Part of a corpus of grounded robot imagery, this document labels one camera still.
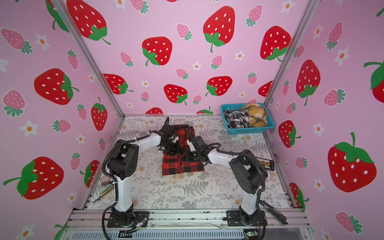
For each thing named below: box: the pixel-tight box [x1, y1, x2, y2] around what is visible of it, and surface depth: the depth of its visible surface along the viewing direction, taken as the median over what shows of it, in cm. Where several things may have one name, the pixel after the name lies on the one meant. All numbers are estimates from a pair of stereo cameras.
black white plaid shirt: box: [224, 108, 251, 129], surface depth 109 cm
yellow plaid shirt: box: [241, 103, 268, 127], surface depth 110 cm
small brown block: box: [101, 176, 111, 186], surface depth 87 cm
